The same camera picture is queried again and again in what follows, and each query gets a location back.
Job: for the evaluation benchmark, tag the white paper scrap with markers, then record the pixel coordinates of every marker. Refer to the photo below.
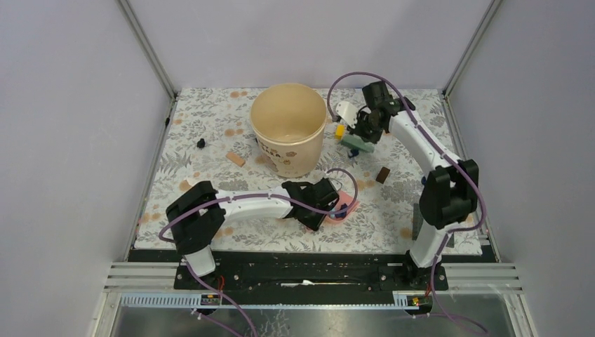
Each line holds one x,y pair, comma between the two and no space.
192,182

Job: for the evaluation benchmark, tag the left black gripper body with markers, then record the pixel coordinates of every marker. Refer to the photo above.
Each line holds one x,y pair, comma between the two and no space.
313,220

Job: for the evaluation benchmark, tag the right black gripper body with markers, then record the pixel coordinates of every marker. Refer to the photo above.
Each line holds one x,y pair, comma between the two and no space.
365,129

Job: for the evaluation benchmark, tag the beige plastic bucket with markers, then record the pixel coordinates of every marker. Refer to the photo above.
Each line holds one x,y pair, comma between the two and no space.
289,121

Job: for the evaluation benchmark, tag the dark blue paper scrap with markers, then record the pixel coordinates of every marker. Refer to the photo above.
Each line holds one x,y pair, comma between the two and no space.
342,212

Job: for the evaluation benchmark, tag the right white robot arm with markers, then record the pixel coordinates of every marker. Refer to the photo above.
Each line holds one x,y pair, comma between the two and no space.
450,184

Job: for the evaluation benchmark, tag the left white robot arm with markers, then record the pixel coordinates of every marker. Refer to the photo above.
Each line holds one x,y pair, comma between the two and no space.
196,217

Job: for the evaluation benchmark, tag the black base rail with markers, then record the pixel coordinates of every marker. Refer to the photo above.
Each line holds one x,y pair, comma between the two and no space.
257,278

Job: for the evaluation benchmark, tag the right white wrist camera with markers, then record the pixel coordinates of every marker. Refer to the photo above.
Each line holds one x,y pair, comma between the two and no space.
347,113

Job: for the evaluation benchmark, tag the tan wooden block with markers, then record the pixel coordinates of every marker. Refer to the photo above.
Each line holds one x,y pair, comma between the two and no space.
236,159

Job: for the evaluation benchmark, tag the brown wooden block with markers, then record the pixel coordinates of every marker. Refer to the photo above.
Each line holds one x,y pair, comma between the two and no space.
382,175

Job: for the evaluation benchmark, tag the small yellow block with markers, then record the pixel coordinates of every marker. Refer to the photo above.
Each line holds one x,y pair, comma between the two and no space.
340,131

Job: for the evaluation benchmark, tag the green hand brush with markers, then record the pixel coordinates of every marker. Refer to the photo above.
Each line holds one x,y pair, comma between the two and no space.
354,142

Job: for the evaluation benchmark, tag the grey lego baseplate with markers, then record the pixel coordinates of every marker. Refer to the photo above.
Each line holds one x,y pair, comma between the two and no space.
417,221

